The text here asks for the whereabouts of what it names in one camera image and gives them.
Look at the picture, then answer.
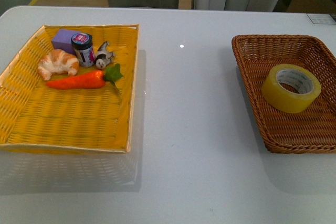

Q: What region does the clear yellowish tape roll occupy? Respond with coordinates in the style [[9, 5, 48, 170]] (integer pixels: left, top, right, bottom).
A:
[[261, 64, 321, 113]]

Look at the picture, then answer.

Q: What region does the yellow woven basket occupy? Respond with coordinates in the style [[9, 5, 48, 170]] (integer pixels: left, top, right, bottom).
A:
[[1, 24, 139, 154]]

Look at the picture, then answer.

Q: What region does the brown wicker basket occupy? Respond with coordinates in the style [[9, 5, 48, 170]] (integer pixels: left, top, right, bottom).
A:
[[232, 35, 335, 154]]

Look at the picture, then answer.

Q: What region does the black white animal figurine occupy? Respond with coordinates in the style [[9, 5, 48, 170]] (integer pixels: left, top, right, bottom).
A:
[[95, 41, 115, 70]]

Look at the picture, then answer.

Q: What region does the orange toy carrot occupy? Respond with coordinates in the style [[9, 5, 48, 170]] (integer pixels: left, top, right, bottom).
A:
[[46, 63, 123, 90]]

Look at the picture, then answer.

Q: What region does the small dark jar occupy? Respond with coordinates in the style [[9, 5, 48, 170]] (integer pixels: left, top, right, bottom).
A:
[[71, 33, 95, 67]]

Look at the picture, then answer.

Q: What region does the toy croissant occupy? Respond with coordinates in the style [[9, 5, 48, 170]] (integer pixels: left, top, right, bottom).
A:
[[37, 49, 80, 81]]

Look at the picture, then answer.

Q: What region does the purple foam block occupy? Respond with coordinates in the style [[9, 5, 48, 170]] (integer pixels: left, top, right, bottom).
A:
[[51, 29, 79, 55]]

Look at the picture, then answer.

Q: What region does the white label on table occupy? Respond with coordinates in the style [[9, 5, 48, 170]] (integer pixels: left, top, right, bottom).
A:
[[307, 14, 336, 25]]

